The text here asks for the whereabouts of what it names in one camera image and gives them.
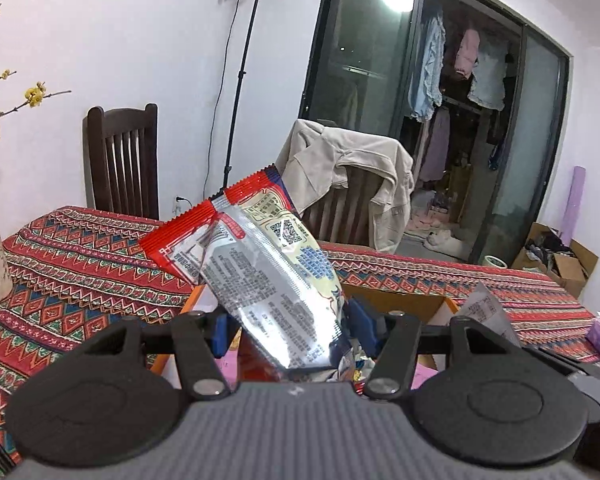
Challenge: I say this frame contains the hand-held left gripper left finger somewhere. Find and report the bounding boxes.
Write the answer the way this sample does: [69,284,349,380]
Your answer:
[77,309,241,402]

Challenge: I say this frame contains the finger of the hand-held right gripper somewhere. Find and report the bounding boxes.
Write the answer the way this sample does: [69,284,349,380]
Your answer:
[519,343,579,374]

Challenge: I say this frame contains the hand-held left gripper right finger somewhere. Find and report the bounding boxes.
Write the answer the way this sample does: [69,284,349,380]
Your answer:
[347,298,521,402]

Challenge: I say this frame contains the pink snack packet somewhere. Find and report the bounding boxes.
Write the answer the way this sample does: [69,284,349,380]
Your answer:
[215,347,241,386]
[412,365,444,389]

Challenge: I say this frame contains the orange cardboard box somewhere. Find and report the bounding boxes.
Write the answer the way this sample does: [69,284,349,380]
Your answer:
[150,284,461,391]

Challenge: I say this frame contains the white snack packet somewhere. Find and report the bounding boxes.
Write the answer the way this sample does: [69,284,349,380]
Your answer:
[452,281,522,349]

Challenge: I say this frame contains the red silver snack packet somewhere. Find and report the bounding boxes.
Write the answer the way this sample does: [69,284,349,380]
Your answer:
[139,164,351,372]

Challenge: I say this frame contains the brown cardboard box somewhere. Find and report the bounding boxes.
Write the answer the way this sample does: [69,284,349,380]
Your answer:
[511,222,561,274]
[550,240,600,300]

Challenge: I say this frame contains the clothes pile on floor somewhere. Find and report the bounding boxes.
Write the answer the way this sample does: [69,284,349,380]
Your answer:
[410,190,474,259]

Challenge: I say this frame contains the wooden chair under jacket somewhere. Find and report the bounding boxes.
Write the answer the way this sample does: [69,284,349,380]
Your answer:
[300,165,381,246]

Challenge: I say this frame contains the purple rolled yoga mat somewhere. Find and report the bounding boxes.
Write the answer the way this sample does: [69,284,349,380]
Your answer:
[560,165,587,247]

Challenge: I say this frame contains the beige jacket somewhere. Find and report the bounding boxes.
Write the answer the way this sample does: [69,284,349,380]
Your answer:
[275,119,415,255]

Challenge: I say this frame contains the hanging pale mauve garment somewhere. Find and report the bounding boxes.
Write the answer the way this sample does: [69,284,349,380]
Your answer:
[420,107,452,184]

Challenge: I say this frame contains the dark wooden chair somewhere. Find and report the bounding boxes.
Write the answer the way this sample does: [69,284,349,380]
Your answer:
[83,103,160,221]

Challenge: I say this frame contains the hanging blue shirt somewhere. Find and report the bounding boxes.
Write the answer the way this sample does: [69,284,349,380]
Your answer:
[409,15,446,122]

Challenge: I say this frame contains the studio light on stand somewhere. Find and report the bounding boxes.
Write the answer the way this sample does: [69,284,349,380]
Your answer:
[222,0,281,196]

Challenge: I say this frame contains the hanging white shirt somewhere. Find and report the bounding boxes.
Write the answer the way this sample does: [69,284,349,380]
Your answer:
[467,42,510,111]

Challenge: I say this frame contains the sliding glass door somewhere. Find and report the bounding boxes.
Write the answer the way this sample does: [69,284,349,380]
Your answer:
[305,0,574,266]

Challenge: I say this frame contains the hanging pink garment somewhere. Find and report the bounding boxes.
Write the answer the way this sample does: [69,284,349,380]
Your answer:
[453,29,481,80]

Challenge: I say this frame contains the yellow flower branches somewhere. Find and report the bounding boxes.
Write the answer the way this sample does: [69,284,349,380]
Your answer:
[0,4,73,144]

